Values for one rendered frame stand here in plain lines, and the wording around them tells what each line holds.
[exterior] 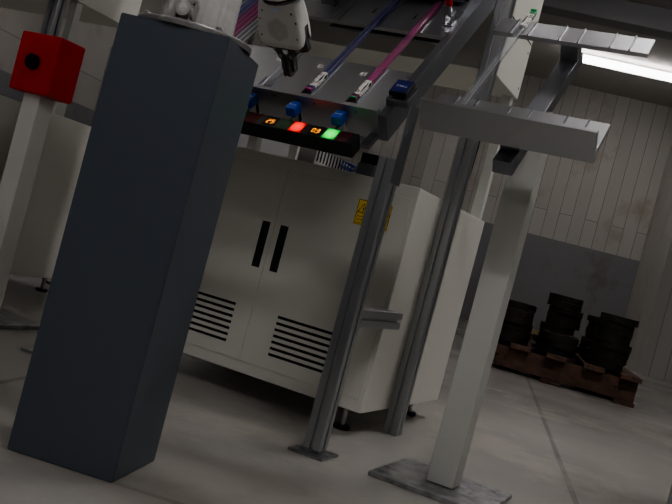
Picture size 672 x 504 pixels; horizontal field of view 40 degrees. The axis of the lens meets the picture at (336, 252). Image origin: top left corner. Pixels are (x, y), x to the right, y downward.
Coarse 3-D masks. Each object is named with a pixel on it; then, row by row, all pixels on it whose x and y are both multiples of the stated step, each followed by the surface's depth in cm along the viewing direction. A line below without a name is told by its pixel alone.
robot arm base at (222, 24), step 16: (176, 0) 145; (192, 0) 145; (208, 0) 145; (224, 0) 146; (240, 0) 150; (144, 16) 144; (160, 16) 142; (176, 16) 145; (192, 16) 144; (208, 16) 145; (224, 16) 147; (224, 32) 143
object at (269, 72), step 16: (256, 48) 223; (272, 64) 216; (304, 64) 215; (320, 64) 214; (352, 64) 213; (256, 80) 211; (272, 80) 209; (288, 80) 210; (304, 80) 209; (336, 80) 208; (352, 80) 207; (384, 80) 206; (320, 96) 203; (336, 96) 203; (368, 96) 201; (384, 96) 201
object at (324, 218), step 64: (256, 192) 239; (320, 192) 232; (256, 256) 237; (320, 256) 230; (384, 256) 223; (192, 320) 242; (256, 320) 235; (320, 320) 228; (448, 320) 271; (384, 384) 233
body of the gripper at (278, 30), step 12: (264, 0) 183; (288, 0) 182; (300, 0) 182; (264, 12) 185; (276, 12) 183; (288, 12) 182; (300, 12) 183; (264, 24) 187; (276, 24) 185; (288, 24) 184; (300, 24) 184; (264, 36) 189; (276, 36) 187; (288, 36) 186; (300, 36) 185; (288, 48) 188; (300, 48) 187
